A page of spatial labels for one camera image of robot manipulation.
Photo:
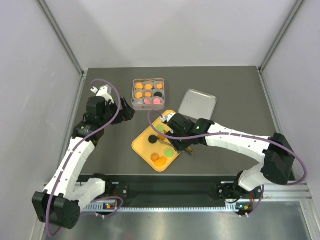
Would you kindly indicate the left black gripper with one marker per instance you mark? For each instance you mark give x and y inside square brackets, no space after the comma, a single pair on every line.
[126,114]

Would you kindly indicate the pink cookie tin box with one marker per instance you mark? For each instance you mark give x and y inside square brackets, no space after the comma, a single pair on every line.
[138,104]

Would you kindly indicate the swirl cookie bottom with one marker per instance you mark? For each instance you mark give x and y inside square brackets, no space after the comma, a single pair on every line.
[154,157]

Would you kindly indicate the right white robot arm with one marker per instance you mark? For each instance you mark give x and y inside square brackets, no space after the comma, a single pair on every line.
[273,154]

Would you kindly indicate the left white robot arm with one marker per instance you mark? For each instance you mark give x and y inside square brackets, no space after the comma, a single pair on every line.
[60,203]

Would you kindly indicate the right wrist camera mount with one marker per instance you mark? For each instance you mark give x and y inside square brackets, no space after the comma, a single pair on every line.
[166,118]

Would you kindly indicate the chocolate chip cookie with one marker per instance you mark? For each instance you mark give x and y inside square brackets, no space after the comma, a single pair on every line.
[161,137]

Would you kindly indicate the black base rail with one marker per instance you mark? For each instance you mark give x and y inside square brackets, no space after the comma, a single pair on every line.
[174,191]

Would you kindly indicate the round biscuit cookie top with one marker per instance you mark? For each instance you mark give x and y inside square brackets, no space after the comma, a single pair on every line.
[148,86]

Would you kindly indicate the pink sandwich cookie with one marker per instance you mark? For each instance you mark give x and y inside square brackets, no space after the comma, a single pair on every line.
[147,101]
[157,101]

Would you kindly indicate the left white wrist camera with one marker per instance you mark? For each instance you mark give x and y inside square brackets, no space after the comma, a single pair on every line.
[104,91]

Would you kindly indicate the aluminium frame rail front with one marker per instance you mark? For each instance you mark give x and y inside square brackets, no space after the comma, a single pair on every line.
[268,193]

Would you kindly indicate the yellow plastic tray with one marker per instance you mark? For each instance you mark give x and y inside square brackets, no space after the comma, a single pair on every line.
[145,149]

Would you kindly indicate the green sandwich cookie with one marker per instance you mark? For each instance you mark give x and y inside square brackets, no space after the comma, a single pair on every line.
[160,128]
[169,153]

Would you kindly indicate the green sandwich cookie bottom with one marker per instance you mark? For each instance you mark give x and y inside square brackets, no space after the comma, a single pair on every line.
[169,153]

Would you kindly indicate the green sandwich cookie top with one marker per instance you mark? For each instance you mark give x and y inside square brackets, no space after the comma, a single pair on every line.
[160,128]

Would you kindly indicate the fish shaped cookie bottom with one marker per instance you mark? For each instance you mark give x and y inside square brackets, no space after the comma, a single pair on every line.
[161,161]

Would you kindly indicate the silver tin lid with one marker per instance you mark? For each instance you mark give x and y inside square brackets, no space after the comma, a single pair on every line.
[197,105]

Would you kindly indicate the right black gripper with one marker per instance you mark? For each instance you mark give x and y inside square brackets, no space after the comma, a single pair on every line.
[179,146]

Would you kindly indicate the black sandwich cookie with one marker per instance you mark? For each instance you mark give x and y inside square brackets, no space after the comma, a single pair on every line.
[152,139]
[158,94]

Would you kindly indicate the round biscuit cookie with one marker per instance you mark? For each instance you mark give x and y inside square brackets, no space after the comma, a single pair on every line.
[139,86]
[148,86]
[138,95]

